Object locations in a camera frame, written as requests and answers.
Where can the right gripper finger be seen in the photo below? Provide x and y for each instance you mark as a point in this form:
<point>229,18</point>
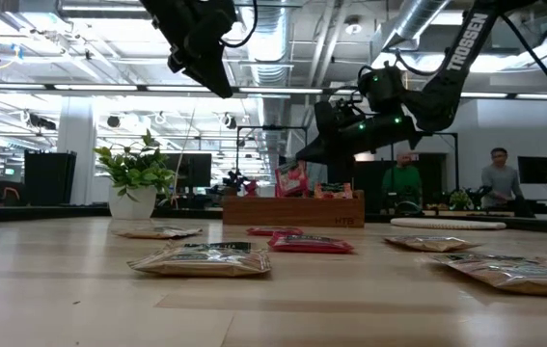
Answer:
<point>326,145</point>
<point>323,156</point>

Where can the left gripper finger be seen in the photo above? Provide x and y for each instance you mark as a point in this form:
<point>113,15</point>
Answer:
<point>208,79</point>
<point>222,77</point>

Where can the orange tea packet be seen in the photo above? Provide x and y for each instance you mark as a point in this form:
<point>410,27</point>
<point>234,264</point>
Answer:
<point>333,191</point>

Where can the red tea packet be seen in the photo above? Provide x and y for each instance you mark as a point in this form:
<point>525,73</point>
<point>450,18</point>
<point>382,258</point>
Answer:
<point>274,231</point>
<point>309,244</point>
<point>292,178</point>

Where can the beige tea packet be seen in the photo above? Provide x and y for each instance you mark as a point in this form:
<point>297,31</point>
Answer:
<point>157,232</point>
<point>200,262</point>
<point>429,243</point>
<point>514,274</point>

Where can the wooden tea box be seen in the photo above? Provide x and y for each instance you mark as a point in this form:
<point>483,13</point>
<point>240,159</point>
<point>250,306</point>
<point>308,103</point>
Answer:
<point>292,212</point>

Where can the small red object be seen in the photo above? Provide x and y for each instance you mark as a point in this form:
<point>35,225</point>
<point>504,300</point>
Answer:
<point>251,187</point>

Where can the black computer monitor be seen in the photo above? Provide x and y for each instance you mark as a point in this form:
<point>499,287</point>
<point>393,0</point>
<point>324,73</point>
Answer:
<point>536,169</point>
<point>191,169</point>

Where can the small potted plant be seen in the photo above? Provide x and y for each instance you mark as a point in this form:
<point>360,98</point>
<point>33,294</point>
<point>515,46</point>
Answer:
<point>461,198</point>

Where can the LED light strip bar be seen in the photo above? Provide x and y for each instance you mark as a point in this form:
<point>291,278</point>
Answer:
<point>94,87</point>

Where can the round woven placemat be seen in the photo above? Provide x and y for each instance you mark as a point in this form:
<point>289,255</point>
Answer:
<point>446,224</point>

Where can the potted green plant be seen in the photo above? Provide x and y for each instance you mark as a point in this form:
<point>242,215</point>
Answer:
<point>133,202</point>

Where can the black cabinet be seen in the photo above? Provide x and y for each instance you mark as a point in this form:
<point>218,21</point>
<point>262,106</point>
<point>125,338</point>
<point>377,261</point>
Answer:
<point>50,178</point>

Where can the black office chair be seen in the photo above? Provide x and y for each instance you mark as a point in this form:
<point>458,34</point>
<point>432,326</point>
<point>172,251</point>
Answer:
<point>10,193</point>

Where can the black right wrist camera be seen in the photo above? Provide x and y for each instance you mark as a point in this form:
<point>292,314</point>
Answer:
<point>333,115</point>

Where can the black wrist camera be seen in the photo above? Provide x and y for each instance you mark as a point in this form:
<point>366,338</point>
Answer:
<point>217,24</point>
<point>333,115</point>

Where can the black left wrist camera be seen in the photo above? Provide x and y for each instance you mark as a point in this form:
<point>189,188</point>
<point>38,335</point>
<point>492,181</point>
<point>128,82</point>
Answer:
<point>217,24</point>

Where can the black frame stand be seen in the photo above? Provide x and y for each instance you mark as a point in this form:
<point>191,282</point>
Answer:
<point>273,127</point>
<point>446,133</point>

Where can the black table frame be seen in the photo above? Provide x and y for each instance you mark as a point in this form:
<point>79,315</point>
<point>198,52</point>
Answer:
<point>36,212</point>

